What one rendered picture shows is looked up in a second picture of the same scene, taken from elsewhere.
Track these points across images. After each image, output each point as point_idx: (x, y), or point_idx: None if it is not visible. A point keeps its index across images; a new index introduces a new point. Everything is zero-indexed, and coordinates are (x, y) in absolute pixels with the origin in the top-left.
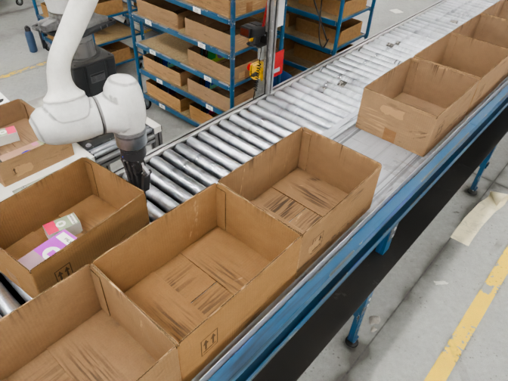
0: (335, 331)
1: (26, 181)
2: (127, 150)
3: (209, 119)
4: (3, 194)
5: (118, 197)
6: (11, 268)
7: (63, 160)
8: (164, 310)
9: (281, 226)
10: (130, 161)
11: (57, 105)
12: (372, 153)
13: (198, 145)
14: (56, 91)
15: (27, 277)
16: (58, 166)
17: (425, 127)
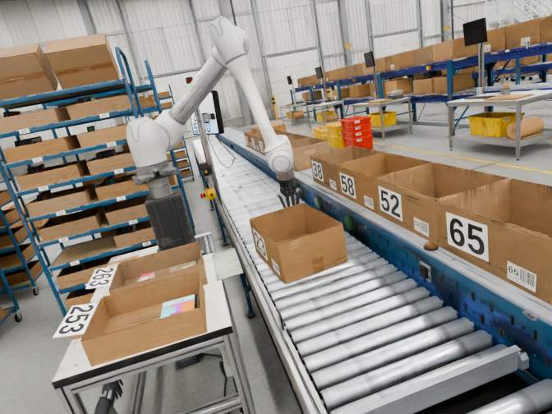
0: None
1: (211, 276)
2: (292, 177)
3: (224, 218)
4: (216, 284)
5: (281, 229)
6: (321, 248)
7: (204, 262)
8: None
9: (374, 156)
10: (293, 185)
11: (284, 144)
12: None
13: (246, 222)
14: (278, 140)
15: (338, 234)
16: (209, 264)
17: (326, 149)
